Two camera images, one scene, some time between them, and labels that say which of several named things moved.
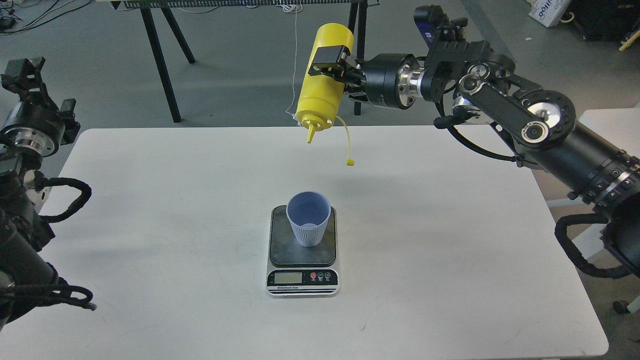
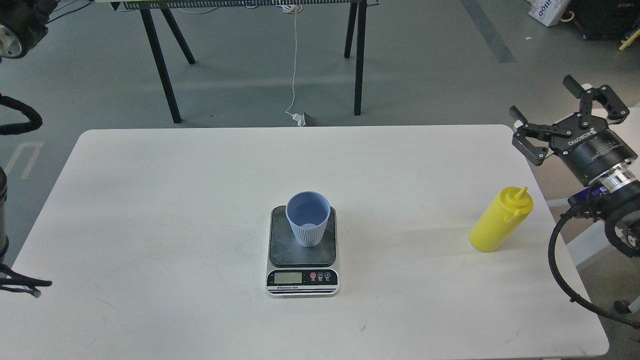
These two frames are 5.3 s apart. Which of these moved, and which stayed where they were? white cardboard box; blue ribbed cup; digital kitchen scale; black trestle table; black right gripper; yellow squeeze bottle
Moved: black right gripper; yellow squeeze bottle
Stayed: white cardboard box; black trestle table; blue ribbed cup; digital kitchen scale
